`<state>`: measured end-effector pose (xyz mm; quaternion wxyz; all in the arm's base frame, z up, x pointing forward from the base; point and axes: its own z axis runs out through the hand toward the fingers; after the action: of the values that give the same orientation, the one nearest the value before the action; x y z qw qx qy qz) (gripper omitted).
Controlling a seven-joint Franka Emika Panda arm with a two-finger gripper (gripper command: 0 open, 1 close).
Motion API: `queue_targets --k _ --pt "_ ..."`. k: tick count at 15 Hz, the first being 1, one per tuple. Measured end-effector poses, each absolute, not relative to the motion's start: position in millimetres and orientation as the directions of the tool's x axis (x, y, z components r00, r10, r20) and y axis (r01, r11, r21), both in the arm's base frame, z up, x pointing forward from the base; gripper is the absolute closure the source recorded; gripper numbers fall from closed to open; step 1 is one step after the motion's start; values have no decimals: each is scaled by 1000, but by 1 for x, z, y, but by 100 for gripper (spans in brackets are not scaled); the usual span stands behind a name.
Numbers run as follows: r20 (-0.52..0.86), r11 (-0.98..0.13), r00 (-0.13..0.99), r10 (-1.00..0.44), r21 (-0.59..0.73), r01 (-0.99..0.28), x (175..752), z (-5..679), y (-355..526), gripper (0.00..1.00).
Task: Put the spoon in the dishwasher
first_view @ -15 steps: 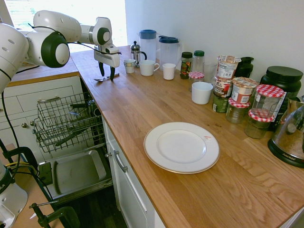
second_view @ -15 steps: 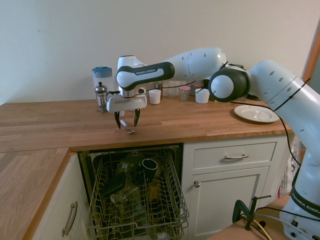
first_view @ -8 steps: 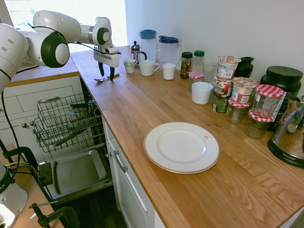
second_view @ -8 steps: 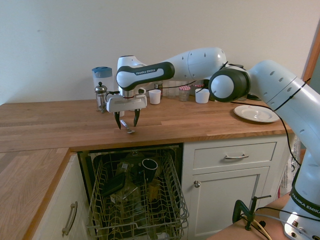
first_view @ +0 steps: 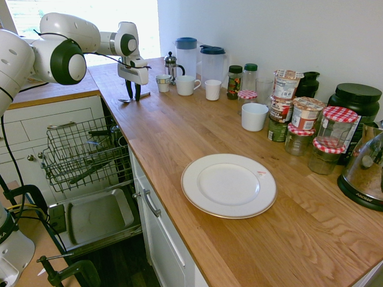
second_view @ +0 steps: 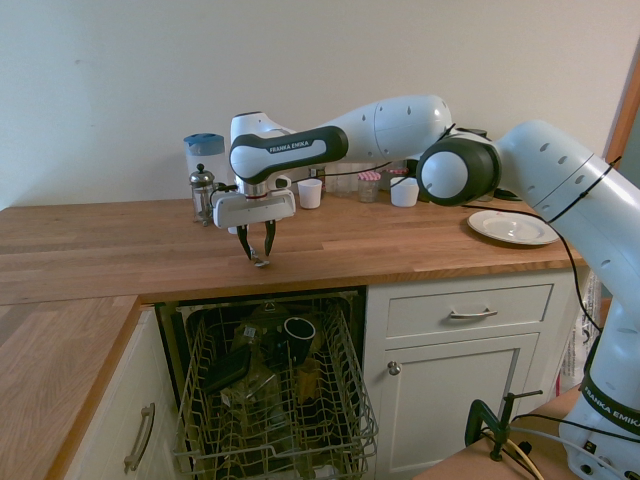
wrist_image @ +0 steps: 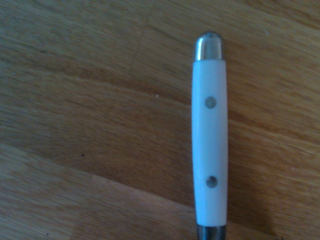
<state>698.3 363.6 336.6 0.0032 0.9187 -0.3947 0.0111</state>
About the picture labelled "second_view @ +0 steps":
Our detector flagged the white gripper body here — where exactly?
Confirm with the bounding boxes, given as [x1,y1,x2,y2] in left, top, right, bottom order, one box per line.
[212,190,298,235]

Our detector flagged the open stainless dishwasher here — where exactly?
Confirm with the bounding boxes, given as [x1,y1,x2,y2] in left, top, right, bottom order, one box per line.
[153,285,369,480]

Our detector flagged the glass french press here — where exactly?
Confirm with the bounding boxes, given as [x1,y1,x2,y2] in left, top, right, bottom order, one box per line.
[188,163,227,228]

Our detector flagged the white ribbed cup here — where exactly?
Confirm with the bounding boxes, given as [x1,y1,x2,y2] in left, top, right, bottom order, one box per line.
[297,178,324,210]

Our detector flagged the tall clear pitcher blue lid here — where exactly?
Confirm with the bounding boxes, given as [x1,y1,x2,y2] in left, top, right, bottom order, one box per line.
[183,133,225,201]

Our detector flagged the black cup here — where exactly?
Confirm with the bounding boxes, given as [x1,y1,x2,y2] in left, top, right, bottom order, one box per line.
[283,316,318,360]

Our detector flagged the small glass jar checkered lid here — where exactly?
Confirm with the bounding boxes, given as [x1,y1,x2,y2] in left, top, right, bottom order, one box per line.
[356,171,382,204]

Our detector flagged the black container lid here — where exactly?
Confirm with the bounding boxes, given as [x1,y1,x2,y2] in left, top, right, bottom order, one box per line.
[202,347,252,395]

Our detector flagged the clear glassware piece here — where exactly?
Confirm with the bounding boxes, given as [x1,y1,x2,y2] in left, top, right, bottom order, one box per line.
[222,319,289,407]

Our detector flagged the wide white cup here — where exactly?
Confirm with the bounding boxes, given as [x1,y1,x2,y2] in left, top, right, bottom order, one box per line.
[389,177,420,208]

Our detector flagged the white cabinet one round knob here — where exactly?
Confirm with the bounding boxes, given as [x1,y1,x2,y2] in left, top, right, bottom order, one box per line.
[366,279,581,476]

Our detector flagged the white plate gold rim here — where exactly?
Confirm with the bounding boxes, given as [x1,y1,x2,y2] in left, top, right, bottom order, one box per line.
[467,209,561,247]

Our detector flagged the dark green C-clamp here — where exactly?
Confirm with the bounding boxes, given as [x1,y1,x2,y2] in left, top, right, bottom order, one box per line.
[465,389,544,462]

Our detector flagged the brown robot mounting board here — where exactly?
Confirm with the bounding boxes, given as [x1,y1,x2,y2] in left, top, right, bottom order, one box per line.
[410,384,596,480]

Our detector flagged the white printed plastic bag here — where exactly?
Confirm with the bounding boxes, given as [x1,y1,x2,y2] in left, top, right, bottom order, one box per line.
[558,272,614,396]

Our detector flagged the wire dishwasher rack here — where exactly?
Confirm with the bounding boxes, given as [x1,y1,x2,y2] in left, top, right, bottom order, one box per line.
[172,294,380,480]

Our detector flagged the metal drawer handle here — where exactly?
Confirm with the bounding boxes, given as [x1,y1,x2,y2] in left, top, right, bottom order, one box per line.
[447,308,499,320]
[123,402,157,474]

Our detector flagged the grey cable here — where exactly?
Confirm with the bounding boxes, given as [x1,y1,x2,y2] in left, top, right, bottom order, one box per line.
[509,425,631,474]

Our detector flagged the yellow cables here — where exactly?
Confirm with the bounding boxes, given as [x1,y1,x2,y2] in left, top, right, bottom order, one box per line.
[507,437,544,480]

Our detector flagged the wooden door frame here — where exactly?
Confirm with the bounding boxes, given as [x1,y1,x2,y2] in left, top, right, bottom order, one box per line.
[606,64,640,159]

